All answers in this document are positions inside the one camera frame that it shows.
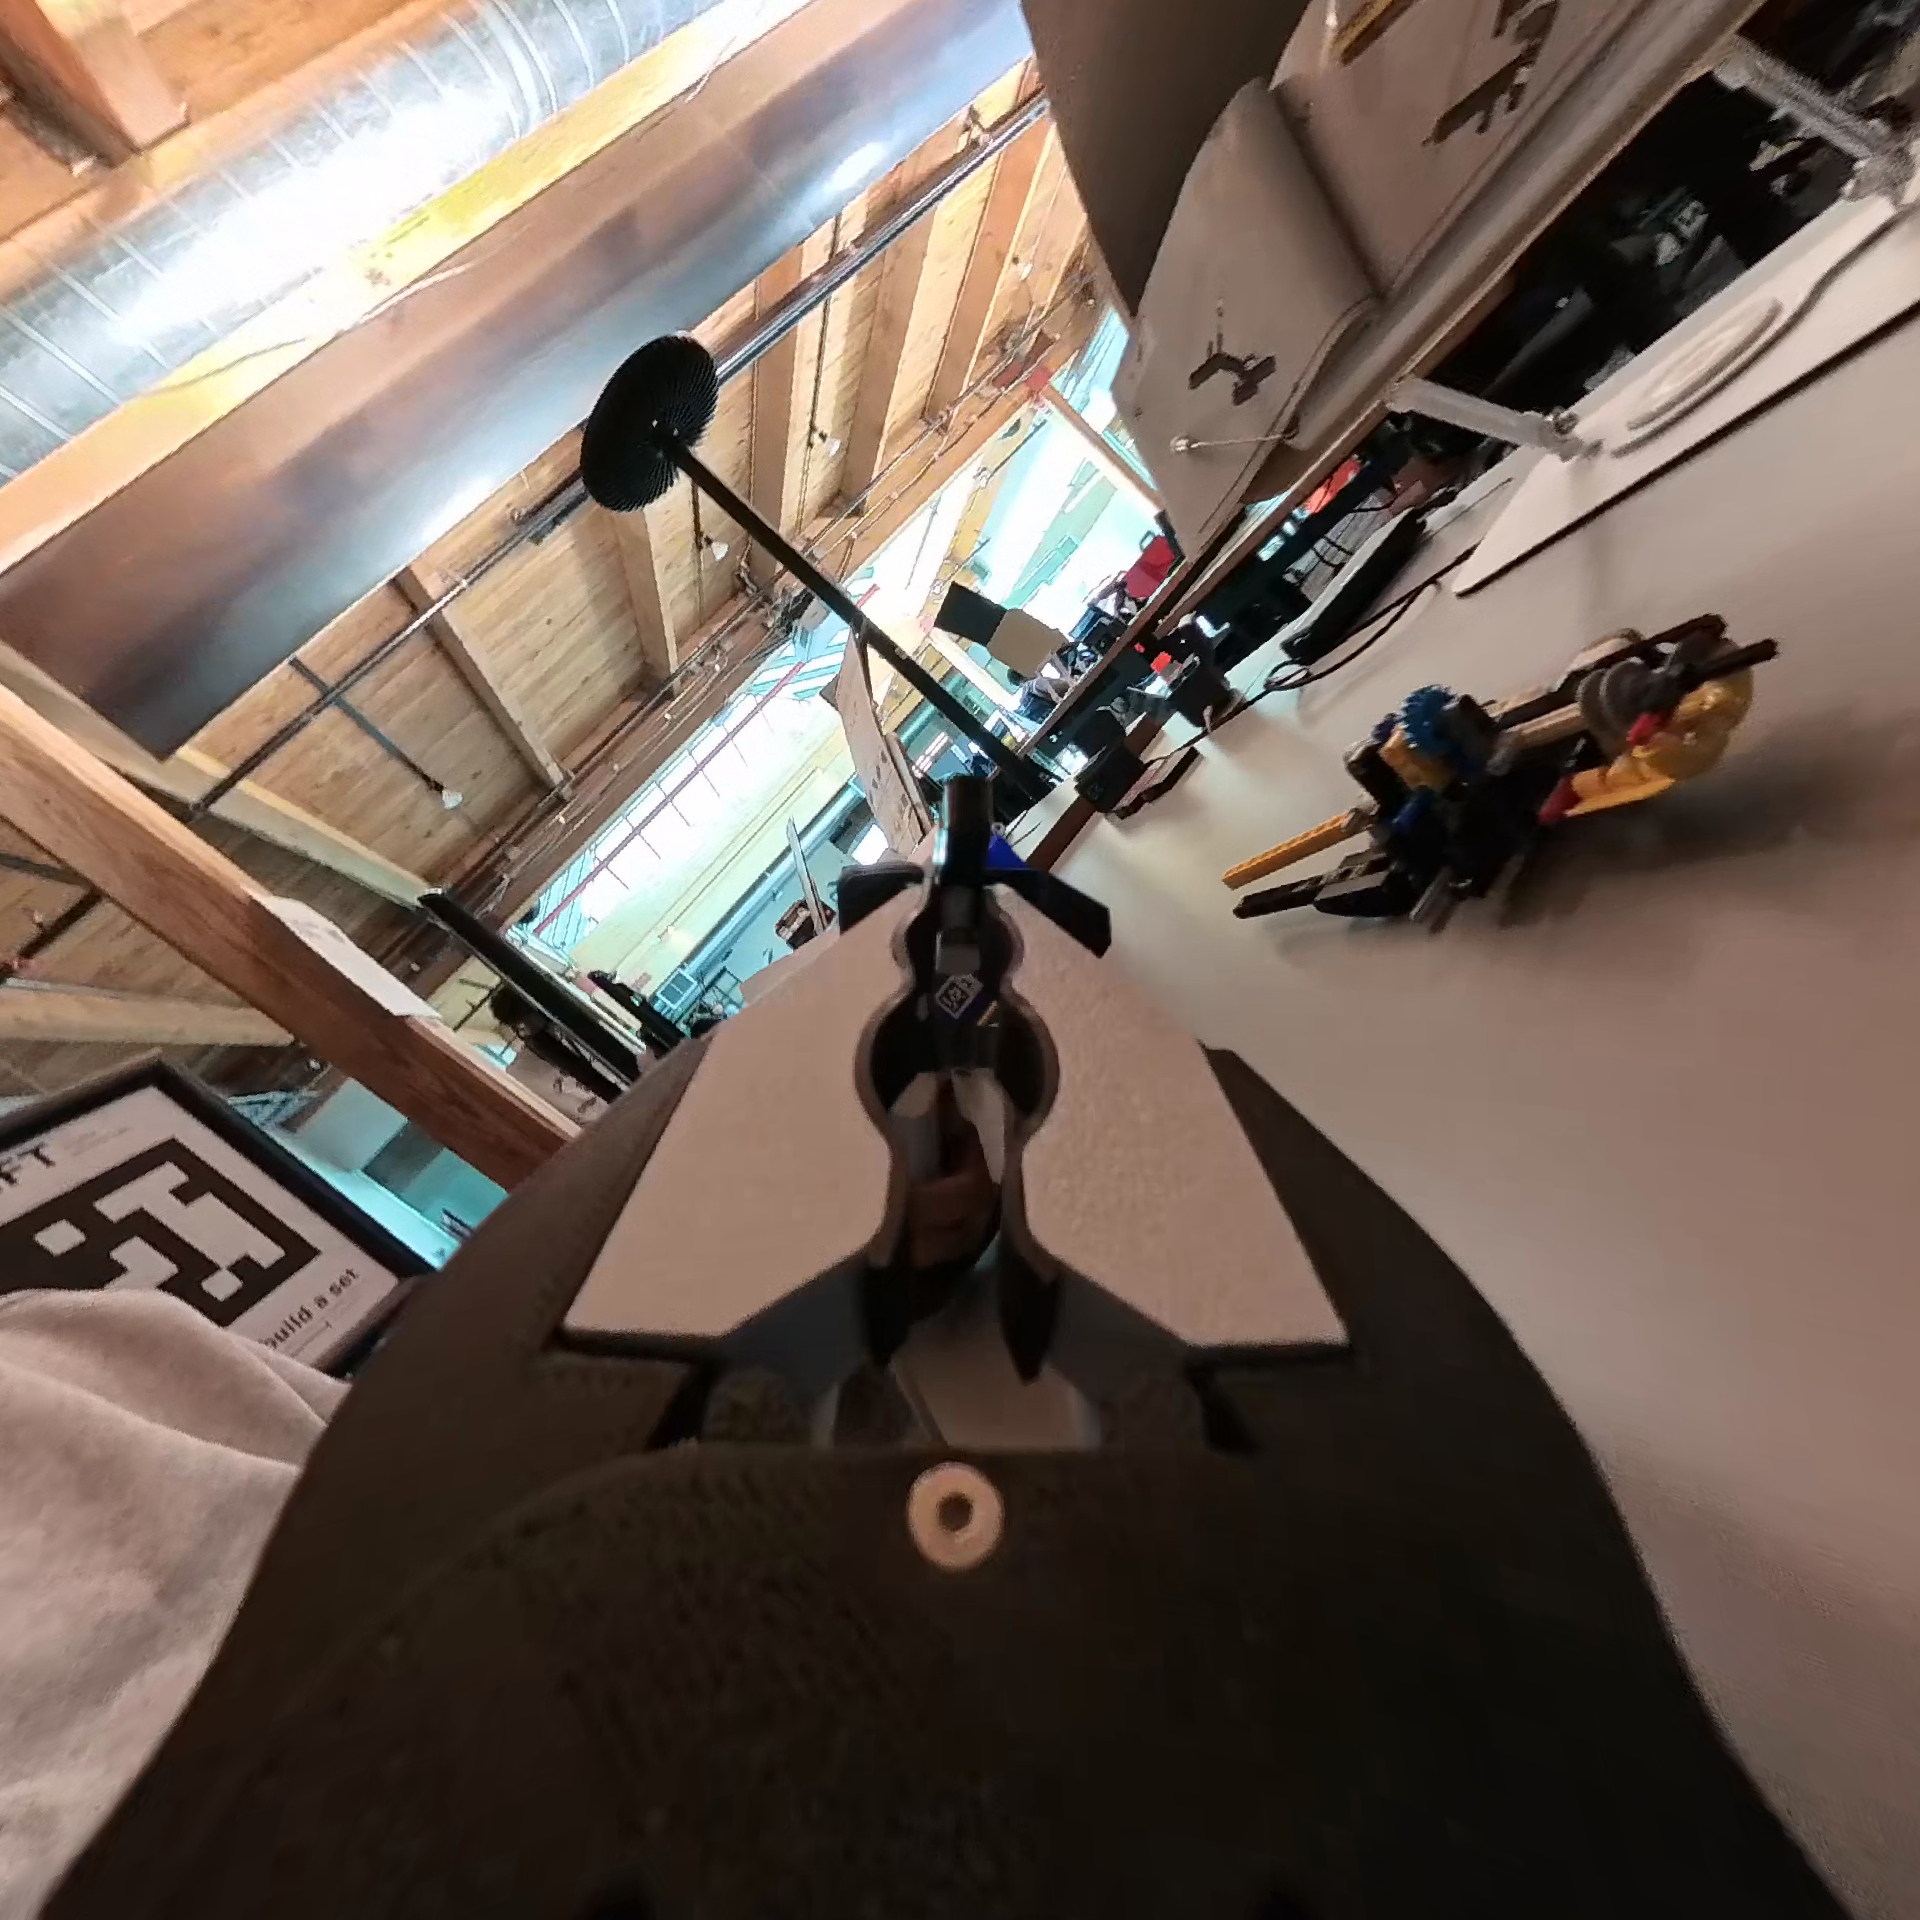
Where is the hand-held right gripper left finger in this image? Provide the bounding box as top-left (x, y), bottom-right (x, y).
top-left (560, 878), bottom-right (939, 1403)

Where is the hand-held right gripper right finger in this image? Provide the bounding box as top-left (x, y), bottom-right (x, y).
top-left (984, 891), bottom-right (1354, 1420)

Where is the multicoloured lego assembly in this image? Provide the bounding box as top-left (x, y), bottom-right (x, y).
top-left (1220, 612), bottom-right (1784, 928)

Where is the black charger block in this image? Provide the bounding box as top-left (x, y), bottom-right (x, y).
top-left (1154, 623), bottom-right (1237, 732)

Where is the framed black-and-white tag card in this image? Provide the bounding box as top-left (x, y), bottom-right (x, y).
top-left (0, 1056), bottom-right (440, 1371)

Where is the black power adapter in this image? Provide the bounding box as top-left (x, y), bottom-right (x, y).
top-left (1281, 505), bottom-right (1428, 663)

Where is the person's grey sweater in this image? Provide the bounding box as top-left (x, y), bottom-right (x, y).
top-left (0, 1287), bottom-right (357, 1920)

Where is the black ribbed disc on rod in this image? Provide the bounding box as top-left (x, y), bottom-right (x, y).
top-left (579, 332), bottom-right (1059, 806)

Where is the white tag board stand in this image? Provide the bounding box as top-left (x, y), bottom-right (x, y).
top-left (1125, 0), bottom-right (1920, 521)

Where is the white base board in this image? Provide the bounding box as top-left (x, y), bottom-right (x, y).
top-left (1452, 192), bottom-right (1920, 598)

